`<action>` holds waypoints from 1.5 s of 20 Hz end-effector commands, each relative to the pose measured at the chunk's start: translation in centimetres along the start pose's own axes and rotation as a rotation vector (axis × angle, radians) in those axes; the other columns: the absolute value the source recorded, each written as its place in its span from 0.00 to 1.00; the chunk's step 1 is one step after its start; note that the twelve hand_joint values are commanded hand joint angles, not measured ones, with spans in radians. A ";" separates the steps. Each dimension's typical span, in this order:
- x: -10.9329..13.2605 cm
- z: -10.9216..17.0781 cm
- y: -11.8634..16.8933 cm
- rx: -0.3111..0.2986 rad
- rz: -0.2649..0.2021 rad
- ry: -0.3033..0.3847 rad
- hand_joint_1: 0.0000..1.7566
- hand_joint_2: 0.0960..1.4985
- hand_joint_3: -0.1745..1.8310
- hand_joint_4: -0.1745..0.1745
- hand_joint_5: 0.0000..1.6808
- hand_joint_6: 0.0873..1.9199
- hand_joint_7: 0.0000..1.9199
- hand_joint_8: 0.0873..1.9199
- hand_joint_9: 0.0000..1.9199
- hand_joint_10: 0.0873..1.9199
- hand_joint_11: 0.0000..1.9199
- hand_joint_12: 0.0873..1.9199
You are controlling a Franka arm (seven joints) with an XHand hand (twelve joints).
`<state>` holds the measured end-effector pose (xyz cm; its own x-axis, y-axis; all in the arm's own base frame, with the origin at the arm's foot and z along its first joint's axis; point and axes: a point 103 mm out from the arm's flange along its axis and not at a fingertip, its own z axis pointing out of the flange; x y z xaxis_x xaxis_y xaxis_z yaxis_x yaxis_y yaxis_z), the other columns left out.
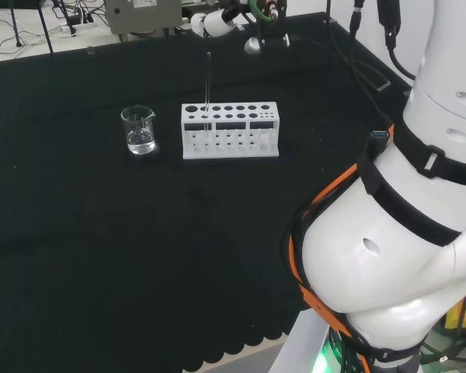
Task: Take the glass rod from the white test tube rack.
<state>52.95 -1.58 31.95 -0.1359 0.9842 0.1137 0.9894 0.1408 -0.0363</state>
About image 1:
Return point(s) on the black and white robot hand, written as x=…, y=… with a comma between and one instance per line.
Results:
x=213, y=23

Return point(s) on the clear glass rod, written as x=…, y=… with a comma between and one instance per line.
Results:
x=207, y=85

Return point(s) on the white test tube rack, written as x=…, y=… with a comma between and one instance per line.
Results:
x=214, y=126

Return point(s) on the grey metal cabinet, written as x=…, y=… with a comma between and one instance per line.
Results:
x=147, y=19

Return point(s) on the white power strip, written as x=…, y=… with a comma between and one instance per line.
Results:
x=85, y=24

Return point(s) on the glass beaker with water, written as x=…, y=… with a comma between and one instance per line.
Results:
x=140, y=143

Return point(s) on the black tripod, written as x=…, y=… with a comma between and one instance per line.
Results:
x=46, y=31

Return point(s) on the grey tape outline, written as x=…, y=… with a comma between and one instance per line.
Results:
x=383, y=85

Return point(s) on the black equipment box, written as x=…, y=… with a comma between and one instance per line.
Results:
x=19, y=4

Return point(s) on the black bench cloth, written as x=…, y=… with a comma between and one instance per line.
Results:
x=101, y=233

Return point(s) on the yellow stop button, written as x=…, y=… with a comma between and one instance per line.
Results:
x=456, y=316

